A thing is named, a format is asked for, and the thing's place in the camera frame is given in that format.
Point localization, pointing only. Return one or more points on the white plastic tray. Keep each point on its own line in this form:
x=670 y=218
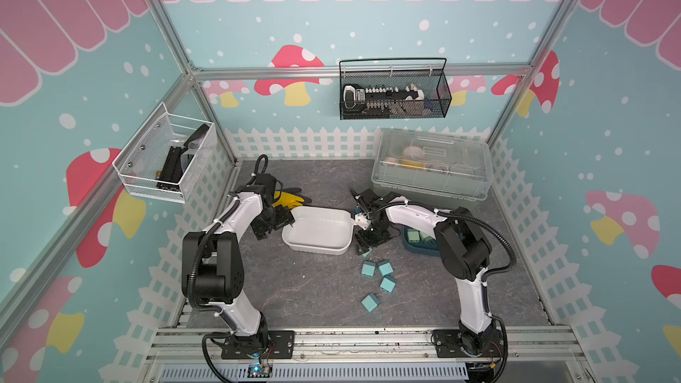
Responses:
x=319 y=231

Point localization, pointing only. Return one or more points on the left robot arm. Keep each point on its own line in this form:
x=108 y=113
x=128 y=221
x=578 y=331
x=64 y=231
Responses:
x=213 y=271

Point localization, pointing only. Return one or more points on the white wire wall basket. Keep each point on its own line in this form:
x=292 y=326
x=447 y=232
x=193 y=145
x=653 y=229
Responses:
x=143 y=157

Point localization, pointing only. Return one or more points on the dark teal plastic tray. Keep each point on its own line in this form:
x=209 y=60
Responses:
x=422 y=248

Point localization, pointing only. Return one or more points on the black wire wall basket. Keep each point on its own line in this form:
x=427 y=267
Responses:
x=427 y=73

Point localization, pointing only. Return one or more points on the green circuit board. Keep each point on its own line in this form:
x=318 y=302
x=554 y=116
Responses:
x=258 y=371

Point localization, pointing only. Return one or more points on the teal plug bottom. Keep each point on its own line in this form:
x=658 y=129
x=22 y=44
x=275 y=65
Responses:
x=370 y=302

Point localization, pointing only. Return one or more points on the green plug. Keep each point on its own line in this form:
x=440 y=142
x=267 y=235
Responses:
x=426 y=238
x=413 y=236

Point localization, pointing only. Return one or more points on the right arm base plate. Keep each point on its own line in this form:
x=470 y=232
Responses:
x=452 y=343

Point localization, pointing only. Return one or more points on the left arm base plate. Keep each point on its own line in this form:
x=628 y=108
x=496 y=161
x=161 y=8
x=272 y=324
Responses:
x=271 y=345

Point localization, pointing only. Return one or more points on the items in black basket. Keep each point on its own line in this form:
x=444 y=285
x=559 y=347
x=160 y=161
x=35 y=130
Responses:
x=382 y=102

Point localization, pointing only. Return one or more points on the yellow black rubber glove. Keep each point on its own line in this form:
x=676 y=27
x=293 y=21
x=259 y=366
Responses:
x=291 y=197

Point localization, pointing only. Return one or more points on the clear lidded storage box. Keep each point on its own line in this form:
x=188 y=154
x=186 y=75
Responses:
x=436 y=169

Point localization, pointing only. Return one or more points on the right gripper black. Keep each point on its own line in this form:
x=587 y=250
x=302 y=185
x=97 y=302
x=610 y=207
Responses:
x=361 y=242

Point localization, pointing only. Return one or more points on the black device in white basket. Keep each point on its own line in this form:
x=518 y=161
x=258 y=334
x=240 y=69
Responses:
x=168 y=178

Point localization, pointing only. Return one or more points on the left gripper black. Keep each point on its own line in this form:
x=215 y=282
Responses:
x=285 y=217

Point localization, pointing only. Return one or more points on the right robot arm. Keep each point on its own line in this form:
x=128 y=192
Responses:
x=470 y=249

